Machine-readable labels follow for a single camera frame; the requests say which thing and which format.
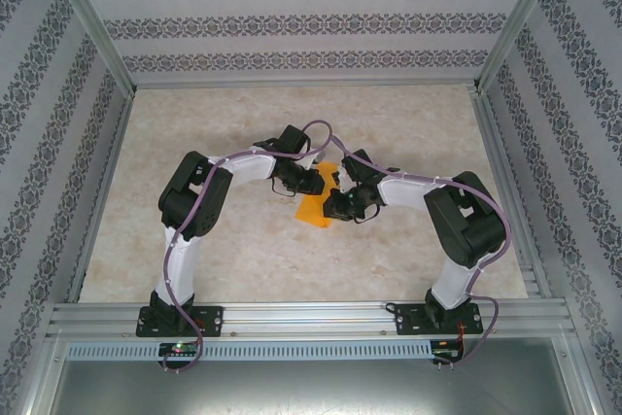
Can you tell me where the orange cloth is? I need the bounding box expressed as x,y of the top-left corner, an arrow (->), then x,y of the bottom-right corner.
294,160 -> 342,231

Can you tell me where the grey sheet metal tray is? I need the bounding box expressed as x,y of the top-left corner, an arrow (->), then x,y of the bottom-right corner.
46,359 -> 602,415

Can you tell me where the thin black right gripper cable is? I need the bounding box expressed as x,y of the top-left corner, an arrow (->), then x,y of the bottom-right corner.
352,200 -> 383,225

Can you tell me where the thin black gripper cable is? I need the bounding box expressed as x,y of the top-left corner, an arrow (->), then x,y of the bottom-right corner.
269,176 -> 300,198
352,200 -> 383,225

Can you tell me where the thin black left gripper cable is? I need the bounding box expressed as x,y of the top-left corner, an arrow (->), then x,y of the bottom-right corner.
269,176 -> 300,198

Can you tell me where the aluminium frame back beam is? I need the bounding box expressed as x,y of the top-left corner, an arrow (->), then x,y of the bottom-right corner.
131,77 -> 482,91

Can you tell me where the aluminium mounting rail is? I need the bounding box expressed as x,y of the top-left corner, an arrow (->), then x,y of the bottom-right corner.
46,301 -> 577,339

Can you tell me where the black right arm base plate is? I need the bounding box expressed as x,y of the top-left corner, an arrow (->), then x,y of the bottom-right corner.
393,302 -> 486,337

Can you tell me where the aluminium table side rail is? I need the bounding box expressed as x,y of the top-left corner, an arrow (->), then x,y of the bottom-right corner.
468,86 -> 555,300
65,91 -> 138,304

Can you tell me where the slotted grey cable duct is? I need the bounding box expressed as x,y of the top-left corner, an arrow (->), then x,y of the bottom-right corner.
65,339 -> 433,363

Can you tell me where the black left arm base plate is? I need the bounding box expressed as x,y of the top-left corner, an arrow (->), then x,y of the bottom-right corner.
134,305 -> 225,338

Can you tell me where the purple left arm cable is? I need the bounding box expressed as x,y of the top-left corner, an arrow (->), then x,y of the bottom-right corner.
162,120 -> 336,372

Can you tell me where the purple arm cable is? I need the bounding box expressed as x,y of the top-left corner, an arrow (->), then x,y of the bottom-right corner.
332,137 -> 511,367
162,120 -> 336,372

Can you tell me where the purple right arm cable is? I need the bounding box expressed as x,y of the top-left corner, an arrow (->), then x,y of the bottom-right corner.
332,137 -> 511,367

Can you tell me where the aluminium frame post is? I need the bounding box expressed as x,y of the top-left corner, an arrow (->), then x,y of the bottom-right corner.
41,0 -> 140,98
473,0 -> 584,93

